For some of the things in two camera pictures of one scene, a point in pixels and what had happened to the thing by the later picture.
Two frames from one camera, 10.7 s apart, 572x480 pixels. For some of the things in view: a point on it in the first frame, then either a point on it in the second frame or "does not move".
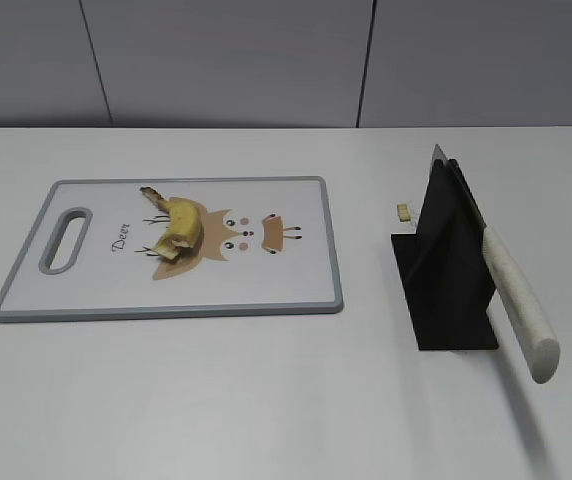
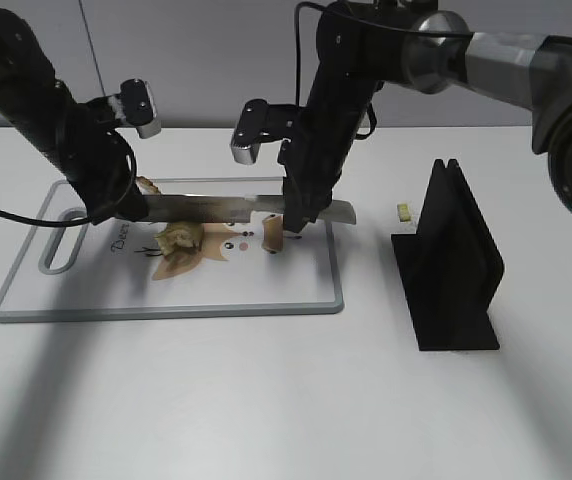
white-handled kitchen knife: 512,299 -> 191,208
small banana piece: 403,212 does not move
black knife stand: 443,269 does not move
